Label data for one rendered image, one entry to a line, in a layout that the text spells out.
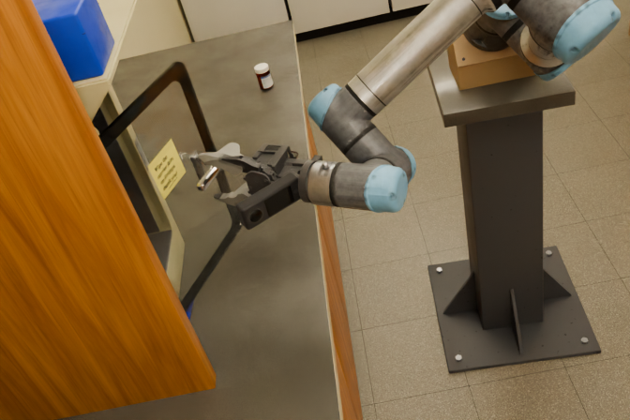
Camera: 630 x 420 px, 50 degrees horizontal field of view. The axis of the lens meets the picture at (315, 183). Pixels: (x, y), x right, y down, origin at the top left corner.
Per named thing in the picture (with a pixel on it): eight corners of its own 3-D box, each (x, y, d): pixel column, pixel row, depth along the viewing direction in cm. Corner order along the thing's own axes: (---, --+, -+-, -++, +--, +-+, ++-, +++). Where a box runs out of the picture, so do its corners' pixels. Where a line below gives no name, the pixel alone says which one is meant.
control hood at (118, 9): (57, 158, 95) (24, 98, 89) (98, 54, 121) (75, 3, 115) (135, 141, 94) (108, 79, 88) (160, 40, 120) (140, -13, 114)
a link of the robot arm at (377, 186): (410, 205, 112) (393, 221, 105) (349, 199, 117) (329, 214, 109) (411, 159, 110) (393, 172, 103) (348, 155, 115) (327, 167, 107)
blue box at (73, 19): (32, 92, 90) (-1, 31, 85) (50, 58, 98) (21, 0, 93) (104, 75, 89) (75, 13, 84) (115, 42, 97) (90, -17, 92)
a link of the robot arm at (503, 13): (500, -26, 159) (510, -49, 146) (539, 14, 158) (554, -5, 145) (461, 8, 160) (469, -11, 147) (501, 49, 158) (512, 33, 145)
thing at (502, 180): (556, 247, 250) (560, 27, 196) (601, 352, 213) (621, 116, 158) (427, 267, 256) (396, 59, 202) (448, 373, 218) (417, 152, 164)
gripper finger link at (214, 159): (211, 141, 122) (257, 159, 120) (195, 161, 118) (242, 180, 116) (212, 128, 120) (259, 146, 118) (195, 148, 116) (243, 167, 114)
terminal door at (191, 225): (164, 337, 121) (69, 163, 97) (240, 224, 142) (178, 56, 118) (168, 338, 121) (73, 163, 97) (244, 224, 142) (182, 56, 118)
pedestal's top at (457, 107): (539, 45, 191) (539, 32, 188) (575, 104, 165) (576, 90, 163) (427, 67, 194) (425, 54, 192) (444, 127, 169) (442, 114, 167)
